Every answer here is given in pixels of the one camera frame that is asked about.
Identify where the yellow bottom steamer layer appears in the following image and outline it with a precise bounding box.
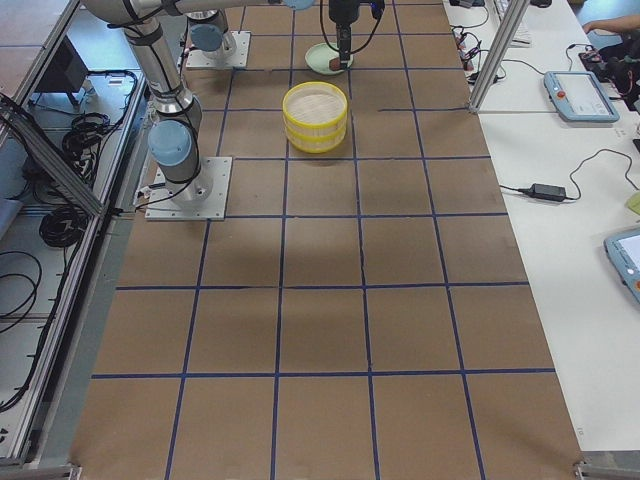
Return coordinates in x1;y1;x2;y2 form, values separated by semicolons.
285;128;346;154

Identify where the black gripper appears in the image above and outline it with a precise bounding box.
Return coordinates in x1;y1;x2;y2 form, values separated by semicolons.
328;0;385;69

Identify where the brown paper table mat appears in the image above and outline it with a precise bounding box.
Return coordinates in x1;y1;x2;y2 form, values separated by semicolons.
71;1;580;479

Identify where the black power adapter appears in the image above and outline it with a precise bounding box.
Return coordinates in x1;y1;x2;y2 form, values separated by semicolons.
517;183;567;202

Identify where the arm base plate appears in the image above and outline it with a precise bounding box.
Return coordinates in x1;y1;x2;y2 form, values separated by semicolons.
186;28;251;70
145;157;233;221

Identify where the white keyboard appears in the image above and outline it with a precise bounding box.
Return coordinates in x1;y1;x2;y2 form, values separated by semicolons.
493;0;532;48

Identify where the brown bun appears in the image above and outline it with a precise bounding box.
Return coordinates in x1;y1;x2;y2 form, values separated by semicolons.
329;57;342;71

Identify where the blue teach pendant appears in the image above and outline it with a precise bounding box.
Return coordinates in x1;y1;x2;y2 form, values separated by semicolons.
603;228;640;301
543;71;619;124

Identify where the yellow top steamer layer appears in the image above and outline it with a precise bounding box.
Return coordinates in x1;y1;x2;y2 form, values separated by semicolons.
282;81;348;137

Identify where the aluminium frame post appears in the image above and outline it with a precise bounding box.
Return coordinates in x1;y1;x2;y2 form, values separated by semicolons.
468;27;510;113

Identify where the yellow steamer layer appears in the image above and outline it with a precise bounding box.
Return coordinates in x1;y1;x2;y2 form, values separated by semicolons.
282;81;348;137
285;128;346;154

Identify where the pale green plate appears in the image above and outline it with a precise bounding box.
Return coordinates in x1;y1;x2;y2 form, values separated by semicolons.
305;43;354;76

